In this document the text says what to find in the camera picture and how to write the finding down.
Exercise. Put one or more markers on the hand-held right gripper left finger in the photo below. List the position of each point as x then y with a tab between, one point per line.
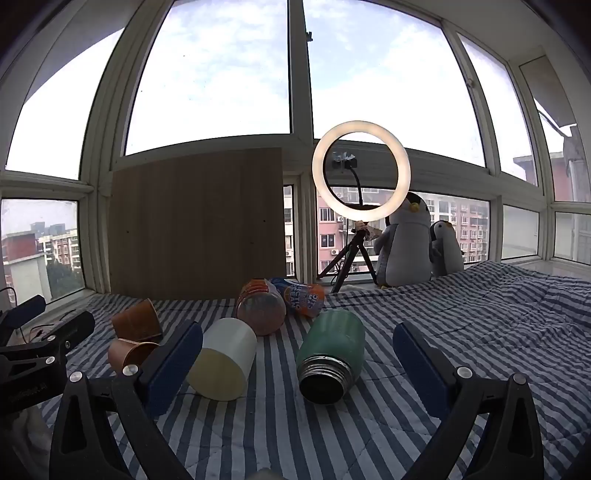
173	369

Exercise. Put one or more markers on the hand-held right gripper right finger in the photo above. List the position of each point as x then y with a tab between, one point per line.
422	367

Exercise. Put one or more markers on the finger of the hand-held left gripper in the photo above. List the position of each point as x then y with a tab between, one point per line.
69	330
25	310

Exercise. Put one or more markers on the copper cup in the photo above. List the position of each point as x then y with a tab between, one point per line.
129	354

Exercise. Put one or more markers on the cream white cup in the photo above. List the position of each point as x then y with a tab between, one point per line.
224	362

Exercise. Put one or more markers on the brown cup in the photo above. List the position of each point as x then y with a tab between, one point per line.
137	319

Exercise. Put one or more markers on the green insulated cup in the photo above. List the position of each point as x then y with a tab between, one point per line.
330	355

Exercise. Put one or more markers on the white cloth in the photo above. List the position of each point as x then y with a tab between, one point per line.
18	438

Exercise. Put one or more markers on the blue white striped blanket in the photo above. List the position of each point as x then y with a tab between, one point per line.
485	341

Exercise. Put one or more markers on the orange drink bottle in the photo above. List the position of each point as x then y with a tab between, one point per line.
261	308

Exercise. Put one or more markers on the small penguin plush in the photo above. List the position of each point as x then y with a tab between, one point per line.
446	254

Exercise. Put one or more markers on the large penguin plush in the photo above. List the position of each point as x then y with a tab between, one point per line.
408	249

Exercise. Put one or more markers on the black tripod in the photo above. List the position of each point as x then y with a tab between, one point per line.
351	258

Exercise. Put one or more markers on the orange bottle with blue label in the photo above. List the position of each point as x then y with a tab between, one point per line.
300	295

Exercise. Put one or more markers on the wooden board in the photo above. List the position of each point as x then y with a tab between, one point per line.
198	226

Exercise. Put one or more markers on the black phone holder gooseneck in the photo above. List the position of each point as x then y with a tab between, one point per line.
356	184

